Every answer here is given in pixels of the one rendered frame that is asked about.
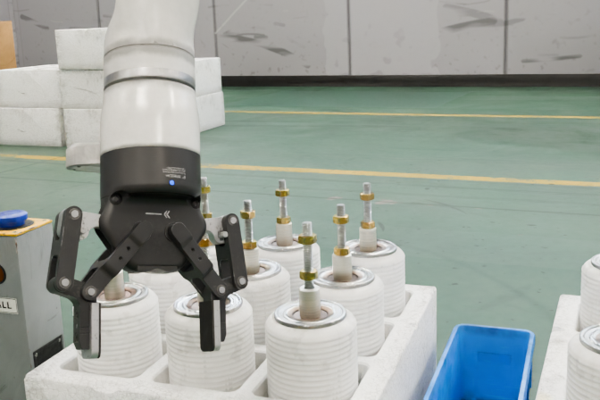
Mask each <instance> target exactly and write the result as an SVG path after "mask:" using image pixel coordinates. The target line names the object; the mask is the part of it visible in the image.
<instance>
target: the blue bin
mask: <svg viewBox="0 0 600 400"><path fill-rule="evenodd" d="M534 346H535V334H534V333H533V332H531V331H529V330H526V329H511V328H502V327H493V326H484V325H474V324H458V325H456V326H455V327H454V329H453V331H452V333H451V336H450V338H449V339H448V342H447V344H446V348H445V350H444V352H443V354H442V356H441V358H440V361H439V363H438V365H437V368H436V370H435V373H434V375H433V377H432V380H431V382H430V383H429V387H428V389H427V392H426V394H425V396H424V398H423V400H529V388H531V384H532V357H533V352H534Z"/></svg>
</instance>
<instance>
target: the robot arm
mask: <svg viewBox="0 0 600 400"><path fill-rule="evenodd" d="M199 3H200V0H116V2H115V8H114V12H113V15H112V19H111V21H110V23H109V26H108V28H107V31H106V34H105V40H104V100H103V106H102V112H101V119H100V142H83V143H74V144H72V145H71V146H69V147H68V148H67V149H66V169H67V170H70V171H84V172H95V173H100V201H101V206H100V210H99V212H98V214H96V213H91V212H82V211H81V209H80V208H79V207H78V206H76V205H73V206H70V207H68V208H66V209H64V210H62V211H60V212H59V213H57V215H56V217H55V224H54V235H53V242H52V248H51V254H50V260H49V266H48V273H47V279H46V289H47V291H48V292H49V293H51V294H56V295H58V296H62V297H65V298H68V299H69V300H70V301H71V302H72V304H73V344H74V345H75V348H76V350H81V355H82V358H83V359H98V358H100V355H101V303H97V302H96V298H97V297H98V296H99V295H100V294H101V292H102V291H103V290H104V288H105V287H106V286H107V285H108V284H109V282H110V281H111V280H112V279H113V278H114V277H116V276H117V275H118V274H119V273H120V271H121V270H124V271H126V272H127V273H128V274H138V273H141V272H145V271H151V272H153V273H157V274H166V273H171V272H174V271H178V272H179V274H180V275H181V276H182V277H183V278H184V279H186V280H188V281H189V282H190V283H191V284H192V286H193V287H194V288H195V289H196V291H197V292H198V293H199V295H200V296H201V297H202V298H203V299H204V301H203V302H199V323H200V348H201V350H202V352H214V351H219V350H220V349H221V342H224V341H225V337H226V335H227V330H226V304H225V302H226V299H227V297H228V296H229V295H231V294H233V293H235V292H237V291H239V290H241V289H244V288H246V287H247V284H248V278H247V272H246V261H245V255H244V248H243V243H242V237H241V230H240V225H239V219H238V217H237V216H236V214H234V213H229V214H226V215H223V216H221V217H218V218H209V219H205V218H204V216H203V215H202V212H201V208H200V202H201V195H202V185H201V154H200V123H199V114H198V109H197V104H196V73H195V50H194V33H195V26H196V19H197V15H198V9H199ZM91 229H95V232H96V234H97V235H98V237H99V238H100V240H101V241H102V243H103V244H104V246H105V247H106V248H105V250H104V251H103V252H102V253H101V254H100V256H99V257H98V258H97V259H96V261H95V262H94V263H93V264H92V265H91V267H90V268H89V270H88V272H87V274H86V275H85V276H84V277H83V278H82V280H81V281H79V280H77V279H74V275H75V269H76V262H77V255H78V249H79V242H80V240H83V239H85V238H86V237H87V236H88V232H89V231H90V230H91ZM205 233H206V234H207V235H208V237H209V240H210V241H211V242H212V243H213V244H214V245H215V251H216V257H217V263H218V270H219V275H218V274H217V272H216V271H215V270H214V268H213V263H212V262H211V260H210V259H209V258H208V257H207V255H206V254H205V253H204V251H203V250H202V249H201V247H200V246H199V245H198V244H199V242H200V241H201V239H202V238H203V236H204V234H205Z"/></svg>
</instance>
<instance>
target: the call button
mask: <svg viewBox="0 0 600 400"><path fill-rule="evenodd" d="M27 219H28V213H27V212H26V211H23V210H9V211H3V212H0V228H13V227H18V226H21V225H23V224H25V220H27Z"/></svg>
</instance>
